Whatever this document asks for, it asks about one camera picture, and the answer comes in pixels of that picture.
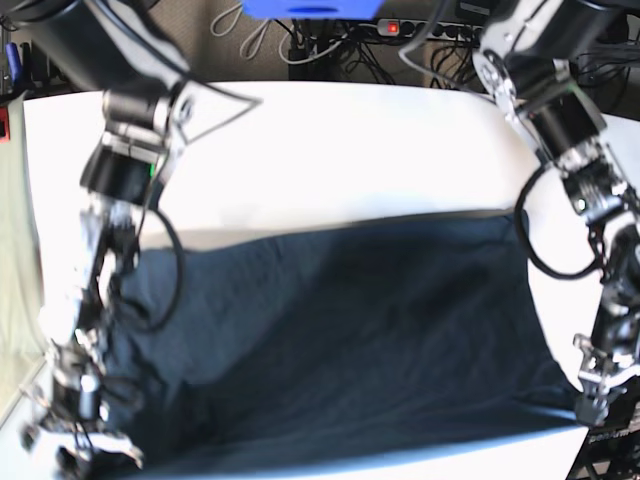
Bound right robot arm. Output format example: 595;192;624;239
1;1;258;479

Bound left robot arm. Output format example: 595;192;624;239
472;1;639;427

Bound black power strip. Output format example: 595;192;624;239
374;17;484;41

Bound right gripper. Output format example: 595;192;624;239
20;344;145;479

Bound blue plastic box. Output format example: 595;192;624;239
241;0;383;20

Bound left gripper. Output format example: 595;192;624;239
573;334;639;425

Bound green cloth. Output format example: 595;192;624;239
0;99;51;401

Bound grey looped cable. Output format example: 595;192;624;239
209;0;274;59

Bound red box at edge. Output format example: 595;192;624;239
0;106;11;144

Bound dark blue t-shirt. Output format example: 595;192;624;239
106;216;575;479

